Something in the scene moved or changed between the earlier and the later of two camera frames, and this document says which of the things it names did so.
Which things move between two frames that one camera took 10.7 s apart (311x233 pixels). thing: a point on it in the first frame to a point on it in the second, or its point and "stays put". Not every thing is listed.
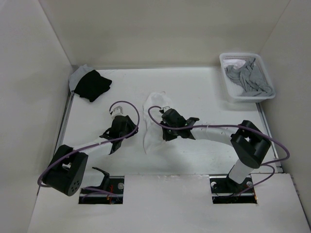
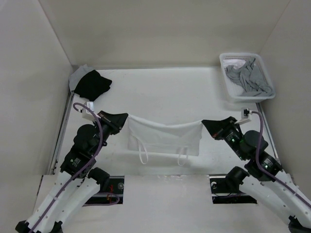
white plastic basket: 246,77 stays put
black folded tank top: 93,85 stays put
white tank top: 153,137 to 181,139
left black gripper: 132,128 to 115,121
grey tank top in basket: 250,79 stays put
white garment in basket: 236,63 stays put
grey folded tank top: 76,75 stays put
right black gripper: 166,137 to 218,127
